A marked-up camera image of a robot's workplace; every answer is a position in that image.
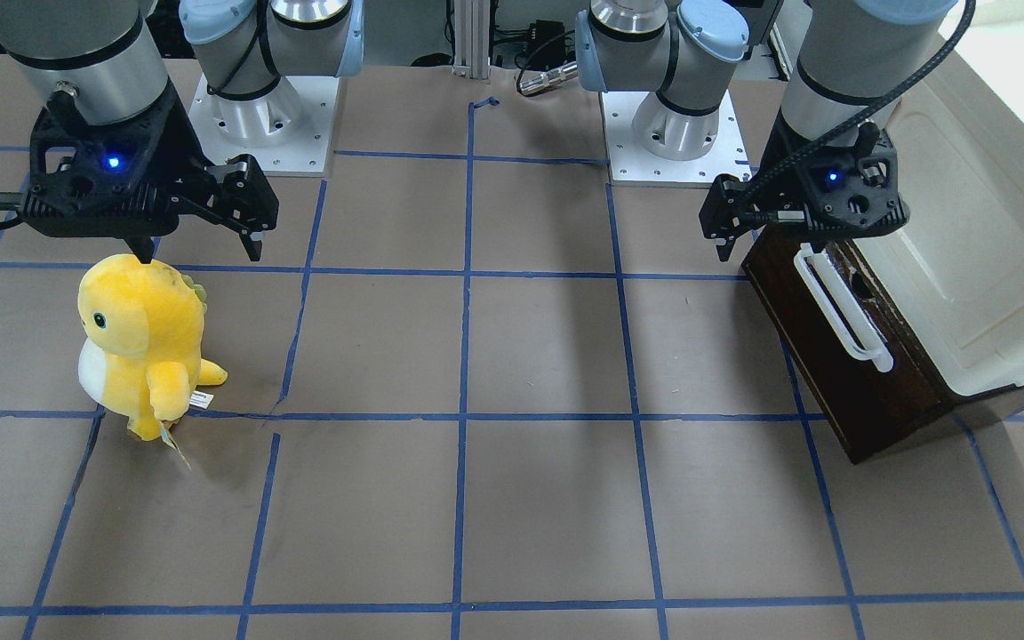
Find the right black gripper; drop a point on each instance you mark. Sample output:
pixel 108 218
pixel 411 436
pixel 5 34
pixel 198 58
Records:
pixel 181 132

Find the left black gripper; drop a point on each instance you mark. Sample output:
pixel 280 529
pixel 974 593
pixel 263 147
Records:
pixel 773 162

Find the dark wooden drawer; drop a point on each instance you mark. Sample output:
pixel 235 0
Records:
pixel 873 414

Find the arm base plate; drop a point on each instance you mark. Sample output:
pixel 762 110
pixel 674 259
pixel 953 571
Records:
pixel 651 146
pixel 288 131

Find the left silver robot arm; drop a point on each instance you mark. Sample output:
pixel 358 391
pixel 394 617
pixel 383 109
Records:
pixel 857 58

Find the yellow plush dinosaur toy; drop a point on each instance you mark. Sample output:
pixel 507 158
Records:
pixel 142 356

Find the white drawer handle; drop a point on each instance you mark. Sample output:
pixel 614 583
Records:
pixel 847 319

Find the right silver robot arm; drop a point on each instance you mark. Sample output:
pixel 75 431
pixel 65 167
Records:
pixel 106 50

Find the aluminium frame post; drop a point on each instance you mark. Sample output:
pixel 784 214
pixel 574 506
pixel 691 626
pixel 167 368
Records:
pixel 471 39

